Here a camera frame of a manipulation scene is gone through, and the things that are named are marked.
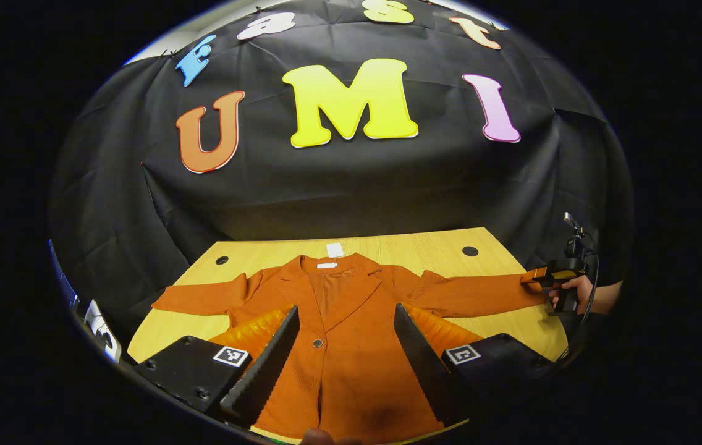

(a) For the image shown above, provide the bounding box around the orange-brown jacket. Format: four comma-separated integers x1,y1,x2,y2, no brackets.
152,252,549,444

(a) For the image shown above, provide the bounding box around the black backdrop cloth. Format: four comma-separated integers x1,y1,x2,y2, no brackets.
48,0,635,347

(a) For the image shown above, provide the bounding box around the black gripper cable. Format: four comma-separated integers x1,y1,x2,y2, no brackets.
564,232,600,362

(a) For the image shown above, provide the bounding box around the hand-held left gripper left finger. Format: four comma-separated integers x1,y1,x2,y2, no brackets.
135,305,301,428

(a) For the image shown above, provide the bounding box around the white and black device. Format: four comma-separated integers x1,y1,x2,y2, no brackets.
82,300,123,365

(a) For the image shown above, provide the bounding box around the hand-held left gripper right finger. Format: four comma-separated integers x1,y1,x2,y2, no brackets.
393,303,565,427

